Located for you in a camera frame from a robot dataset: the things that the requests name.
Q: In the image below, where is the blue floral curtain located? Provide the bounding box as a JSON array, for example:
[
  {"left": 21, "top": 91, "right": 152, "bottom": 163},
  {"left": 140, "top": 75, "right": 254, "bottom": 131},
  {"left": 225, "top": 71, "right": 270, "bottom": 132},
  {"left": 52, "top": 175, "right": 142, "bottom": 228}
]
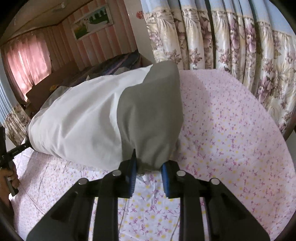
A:
[{"left": 141, "top": 1, "right": 295, "bottom": 137}]

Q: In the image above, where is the pink window curtain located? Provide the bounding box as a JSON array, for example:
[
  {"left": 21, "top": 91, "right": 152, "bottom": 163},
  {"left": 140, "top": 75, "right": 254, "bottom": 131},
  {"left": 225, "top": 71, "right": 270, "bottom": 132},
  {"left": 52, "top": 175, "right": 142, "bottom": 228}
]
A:
[{"left": 3, "top": 32, "right": 52, "bottom": 102}]

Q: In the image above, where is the person left hand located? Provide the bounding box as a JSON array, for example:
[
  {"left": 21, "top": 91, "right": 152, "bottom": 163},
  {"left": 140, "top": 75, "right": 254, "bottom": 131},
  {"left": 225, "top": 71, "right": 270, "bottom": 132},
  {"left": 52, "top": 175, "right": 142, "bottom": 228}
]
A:
[{"left": 1, "top": 167, "right": 20, "bottom": 207}]

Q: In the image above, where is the olive and cream jacket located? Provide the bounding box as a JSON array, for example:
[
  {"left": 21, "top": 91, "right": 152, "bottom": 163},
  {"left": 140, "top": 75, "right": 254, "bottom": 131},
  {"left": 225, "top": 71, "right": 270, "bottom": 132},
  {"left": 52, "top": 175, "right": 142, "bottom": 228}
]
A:
[{"left": 27, "top": 61, "right": 183, "bottom": 171}]

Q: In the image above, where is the framed wedding picture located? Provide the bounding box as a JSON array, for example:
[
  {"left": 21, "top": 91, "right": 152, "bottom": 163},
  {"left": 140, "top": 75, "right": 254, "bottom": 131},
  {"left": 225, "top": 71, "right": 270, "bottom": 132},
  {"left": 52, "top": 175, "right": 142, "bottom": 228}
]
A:
[{"left": 71, "top": 4, "right": 113, "bottom": 41}]

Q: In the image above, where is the striped dark blanket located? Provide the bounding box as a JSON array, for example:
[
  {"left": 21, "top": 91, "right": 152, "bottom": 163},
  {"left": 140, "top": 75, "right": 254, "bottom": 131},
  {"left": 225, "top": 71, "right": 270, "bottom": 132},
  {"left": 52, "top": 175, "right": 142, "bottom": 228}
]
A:
[{"left": 59, "top": 50, "right": 142, "bottom": 87}]

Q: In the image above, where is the left floral curtain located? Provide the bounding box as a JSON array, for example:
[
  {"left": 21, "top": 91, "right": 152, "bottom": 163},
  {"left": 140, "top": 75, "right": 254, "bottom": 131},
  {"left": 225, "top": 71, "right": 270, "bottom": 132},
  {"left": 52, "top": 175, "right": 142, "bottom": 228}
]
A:
[{"left": 0, "top": 78, "right": 32, "bottom": 147}]

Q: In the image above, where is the brown headboard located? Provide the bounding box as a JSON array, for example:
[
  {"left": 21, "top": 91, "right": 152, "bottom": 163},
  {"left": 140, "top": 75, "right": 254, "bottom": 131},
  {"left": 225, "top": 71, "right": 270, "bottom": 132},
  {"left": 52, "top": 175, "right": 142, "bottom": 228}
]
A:
[{"left": 26, "top": 61, "right": 80, "bottom": 111}]

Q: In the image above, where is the pink floral bed sheet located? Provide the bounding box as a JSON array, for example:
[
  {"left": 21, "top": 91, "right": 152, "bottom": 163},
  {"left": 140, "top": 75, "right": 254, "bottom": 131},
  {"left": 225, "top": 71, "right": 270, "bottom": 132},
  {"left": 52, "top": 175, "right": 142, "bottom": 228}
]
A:
[{"left": 11, "top": 70, "right": 295, "bottom": 240}]

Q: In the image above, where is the white wardrobe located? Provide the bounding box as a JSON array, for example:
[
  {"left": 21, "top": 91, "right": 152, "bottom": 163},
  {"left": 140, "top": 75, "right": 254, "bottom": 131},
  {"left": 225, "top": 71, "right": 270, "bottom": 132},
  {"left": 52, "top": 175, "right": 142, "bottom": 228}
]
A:
[{"left": 124, "top": 0, "right": 155, "bottom": 63}]

